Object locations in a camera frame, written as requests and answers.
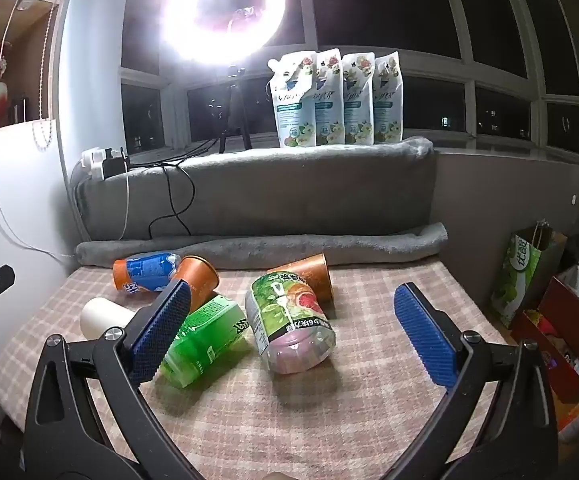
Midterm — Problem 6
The floral refill pouch with spout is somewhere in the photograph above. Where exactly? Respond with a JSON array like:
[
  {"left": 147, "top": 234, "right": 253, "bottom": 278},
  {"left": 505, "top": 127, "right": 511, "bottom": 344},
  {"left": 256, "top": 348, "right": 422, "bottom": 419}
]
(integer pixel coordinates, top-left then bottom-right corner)
[{"left": 267, "top": 54, "right": 319, "bottom": 149}]

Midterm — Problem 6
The white cup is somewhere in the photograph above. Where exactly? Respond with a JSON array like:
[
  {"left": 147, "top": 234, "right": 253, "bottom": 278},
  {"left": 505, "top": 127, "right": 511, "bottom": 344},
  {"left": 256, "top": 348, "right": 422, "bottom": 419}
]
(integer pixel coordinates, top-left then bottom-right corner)
[{"left": 80, "top": 297, "right": 136, "bottom": 347}]

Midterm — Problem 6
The plaid cloth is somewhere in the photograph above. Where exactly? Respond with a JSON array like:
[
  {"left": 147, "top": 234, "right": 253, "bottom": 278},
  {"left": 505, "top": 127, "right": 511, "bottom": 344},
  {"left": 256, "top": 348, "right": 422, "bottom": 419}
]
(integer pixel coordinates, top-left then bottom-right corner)
[{"left": 0, "top": 259, "right": 516, "bottom": 480}]

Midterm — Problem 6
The black tripod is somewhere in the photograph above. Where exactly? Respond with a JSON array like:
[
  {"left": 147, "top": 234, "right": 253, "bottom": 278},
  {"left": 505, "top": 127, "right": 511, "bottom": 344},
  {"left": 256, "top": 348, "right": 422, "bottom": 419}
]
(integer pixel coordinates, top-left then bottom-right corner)
[{"left": 216, "top": 62, "right": 255, "bottom": 153}]

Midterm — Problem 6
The ring light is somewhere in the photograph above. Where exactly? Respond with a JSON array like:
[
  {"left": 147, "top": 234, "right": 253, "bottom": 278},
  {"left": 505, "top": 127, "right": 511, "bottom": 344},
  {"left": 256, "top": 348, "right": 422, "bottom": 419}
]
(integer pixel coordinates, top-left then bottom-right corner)
[{"left": 158, "top": 0, "right": 301, "bottom": 70}]

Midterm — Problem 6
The orange paper cup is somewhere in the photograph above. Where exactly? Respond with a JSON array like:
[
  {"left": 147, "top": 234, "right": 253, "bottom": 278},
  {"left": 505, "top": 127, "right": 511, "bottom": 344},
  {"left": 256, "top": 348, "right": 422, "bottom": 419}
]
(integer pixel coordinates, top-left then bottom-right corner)
[
  {"left": 269, "top": 252, "right": 333, "bottom": 318},
  {"left": 173, "top": 255, "right": 220, "bottom": 313}
]

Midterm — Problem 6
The black power adapter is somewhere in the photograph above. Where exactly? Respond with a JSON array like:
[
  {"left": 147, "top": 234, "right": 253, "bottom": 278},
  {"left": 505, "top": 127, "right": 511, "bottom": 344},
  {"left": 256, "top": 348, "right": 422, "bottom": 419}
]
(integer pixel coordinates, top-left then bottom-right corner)
[{"left": 101, "top": 152, "right": 131, "bottom": 179}]

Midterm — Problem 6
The beaded blind cord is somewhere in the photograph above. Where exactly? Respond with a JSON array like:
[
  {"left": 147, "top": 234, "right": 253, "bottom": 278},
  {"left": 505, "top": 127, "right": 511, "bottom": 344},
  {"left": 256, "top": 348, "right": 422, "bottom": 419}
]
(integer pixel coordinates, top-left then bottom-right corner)
[{"left": 33, "top": 7, "right": 54, "bottom": 150}]

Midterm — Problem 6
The green and pink drink bottle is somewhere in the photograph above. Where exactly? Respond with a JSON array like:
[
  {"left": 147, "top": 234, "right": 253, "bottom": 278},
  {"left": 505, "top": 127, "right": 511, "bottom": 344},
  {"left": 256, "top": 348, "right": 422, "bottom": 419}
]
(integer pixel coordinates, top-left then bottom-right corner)
[{"left": 244, "top": 269, "right": 337, "bottom": 375}]

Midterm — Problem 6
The white cable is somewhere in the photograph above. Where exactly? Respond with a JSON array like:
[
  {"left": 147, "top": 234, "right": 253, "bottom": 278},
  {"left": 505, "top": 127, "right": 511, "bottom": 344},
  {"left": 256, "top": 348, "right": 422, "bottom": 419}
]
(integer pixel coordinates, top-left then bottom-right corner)
[{"left": 118, "top": 172, "right": 133, "bottom": 242}]

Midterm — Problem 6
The red cardboard box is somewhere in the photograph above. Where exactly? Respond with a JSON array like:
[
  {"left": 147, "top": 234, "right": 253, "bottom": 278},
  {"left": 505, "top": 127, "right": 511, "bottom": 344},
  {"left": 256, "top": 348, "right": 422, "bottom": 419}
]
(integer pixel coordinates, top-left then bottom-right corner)
[{"left": 511, "top": 265, "right": 579, "bottom": 404}]

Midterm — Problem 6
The white power strip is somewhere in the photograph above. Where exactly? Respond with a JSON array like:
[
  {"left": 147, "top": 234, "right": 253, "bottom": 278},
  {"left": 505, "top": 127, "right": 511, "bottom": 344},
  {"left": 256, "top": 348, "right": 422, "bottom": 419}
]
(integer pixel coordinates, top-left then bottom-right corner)
[{"left": 80, "top": 146, "right": 120, "bottom": 182}]

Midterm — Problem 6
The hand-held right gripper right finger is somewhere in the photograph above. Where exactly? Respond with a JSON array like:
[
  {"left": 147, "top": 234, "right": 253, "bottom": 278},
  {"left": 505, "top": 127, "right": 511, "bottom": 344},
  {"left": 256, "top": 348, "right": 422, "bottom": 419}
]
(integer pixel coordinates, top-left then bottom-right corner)
[{"left": 383, "top": 282, "right": 559, "bottom": 480}]

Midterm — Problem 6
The wooden shelf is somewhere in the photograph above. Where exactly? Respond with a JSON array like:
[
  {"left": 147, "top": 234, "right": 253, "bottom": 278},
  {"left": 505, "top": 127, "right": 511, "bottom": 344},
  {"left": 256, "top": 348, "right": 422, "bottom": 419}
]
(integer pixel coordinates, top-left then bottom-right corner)
[{"left": 0, "top": 0, "right": 63, "bottom": 137}]

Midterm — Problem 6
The green paper bag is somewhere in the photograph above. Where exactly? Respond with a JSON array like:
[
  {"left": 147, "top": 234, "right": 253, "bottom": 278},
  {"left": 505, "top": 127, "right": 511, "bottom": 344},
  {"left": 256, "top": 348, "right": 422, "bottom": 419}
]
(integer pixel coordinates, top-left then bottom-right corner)
[{"left": 491, "top": 224, "right": 568, "bottom": 329}]

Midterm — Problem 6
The orange and blue soda bottle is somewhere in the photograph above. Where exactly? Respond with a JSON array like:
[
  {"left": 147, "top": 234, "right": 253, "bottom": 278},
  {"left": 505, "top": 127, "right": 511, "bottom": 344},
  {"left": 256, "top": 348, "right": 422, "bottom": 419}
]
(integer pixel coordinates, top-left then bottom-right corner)
[{"left": 113, "top": 252, "right": 183, "bottom": 294}]

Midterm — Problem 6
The black cable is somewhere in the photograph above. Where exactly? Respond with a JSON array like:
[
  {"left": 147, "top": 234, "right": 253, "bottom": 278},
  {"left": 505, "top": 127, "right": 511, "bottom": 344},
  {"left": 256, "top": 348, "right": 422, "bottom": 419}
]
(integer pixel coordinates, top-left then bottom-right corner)
[{"left": 128, "top": 137, "right": 222, "bottom": 239}]

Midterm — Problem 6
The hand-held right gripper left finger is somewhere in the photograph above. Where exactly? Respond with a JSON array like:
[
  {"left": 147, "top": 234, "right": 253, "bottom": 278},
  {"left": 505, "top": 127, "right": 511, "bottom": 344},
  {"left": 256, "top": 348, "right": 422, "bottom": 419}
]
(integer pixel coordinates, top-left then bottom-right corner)
[{"left": 22, "top": 279, "right": 210, "bottom": 480}]

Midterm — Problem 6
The rolled grey blanket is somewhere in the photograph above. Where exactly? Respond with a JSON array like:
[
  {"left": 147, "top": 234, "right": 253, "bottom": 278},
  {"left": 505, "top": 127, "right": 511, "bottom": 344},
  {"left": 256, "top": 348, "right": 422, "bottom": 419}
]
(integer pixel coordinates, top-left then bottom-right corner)
[{"left": 76, "top": 221, "right": 449, "bottom": 272}]

